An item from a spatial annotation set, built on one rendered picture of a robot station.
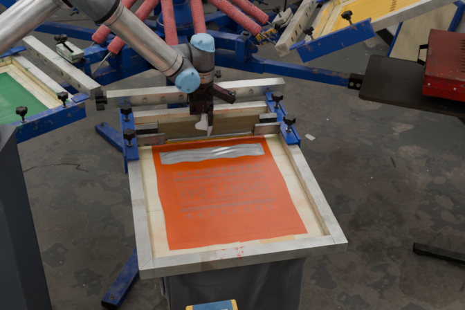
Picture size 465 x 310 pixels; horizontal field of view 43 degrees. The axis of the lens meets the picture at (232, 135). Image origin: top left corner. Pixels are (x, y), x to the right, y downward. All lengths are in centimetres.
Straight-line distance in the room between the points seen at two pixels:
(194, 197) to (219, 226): 15
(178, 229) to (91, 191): 172
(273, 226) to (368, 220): 158
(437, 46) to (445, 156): 143
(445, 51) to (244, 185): 110
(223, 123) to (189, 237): 50
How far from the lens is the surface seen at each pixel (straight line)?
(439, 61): 252
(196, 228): 177
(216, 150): 206
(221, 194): 189
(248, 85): 229
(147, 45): 169
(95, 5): 161
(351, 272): 303
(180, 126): 205
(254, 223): 179
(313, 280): 296
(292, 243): 169
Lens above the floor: 217
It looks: 34 degrees down
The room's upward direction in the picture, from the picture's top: 2 degrees clockwise
